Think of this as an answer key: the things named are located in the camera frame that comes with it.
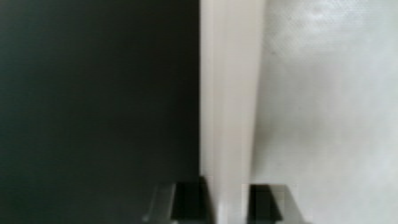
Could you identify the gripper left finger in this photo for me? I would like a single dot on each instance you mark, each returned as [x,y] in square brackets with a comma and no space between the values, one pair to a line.
[181,203]

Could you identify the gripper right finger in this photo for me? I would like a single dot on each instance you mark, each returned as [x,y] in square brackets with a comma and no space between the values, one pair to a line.
[273,205]

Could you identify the white desk top tray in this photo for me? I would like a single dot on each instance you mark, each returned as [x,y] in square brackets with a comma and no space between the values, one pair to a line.
[300,108]

